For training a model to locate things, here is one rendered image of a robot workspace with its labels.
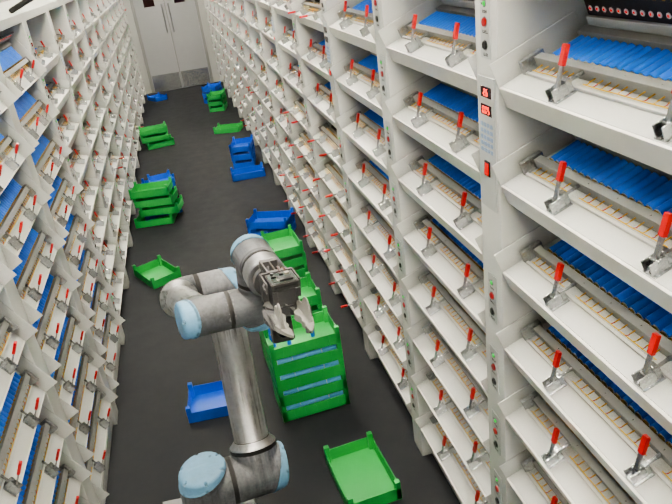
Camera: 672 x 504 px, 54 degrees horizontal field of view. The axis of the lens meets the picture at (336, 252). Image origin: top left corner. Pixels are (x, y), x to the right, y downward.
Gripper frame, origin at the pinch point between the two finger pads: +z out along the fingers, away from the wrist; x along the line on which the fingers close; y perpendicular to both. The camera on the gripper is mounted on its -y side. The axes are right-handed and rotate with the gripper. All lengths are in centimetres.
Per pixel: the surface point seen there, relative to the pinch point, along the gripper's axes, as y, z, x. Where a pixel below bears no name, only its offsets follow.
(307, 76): 3, -212, 79
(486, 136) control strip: 29, -10, 46
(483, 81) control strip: 40, -11, 46
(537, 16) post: 52, -5, 52
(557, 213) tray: 21, 15, 45
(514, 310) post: -10, -3, 52
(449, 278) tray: -20, -38, 56
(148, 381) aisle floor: -128, -180, -25
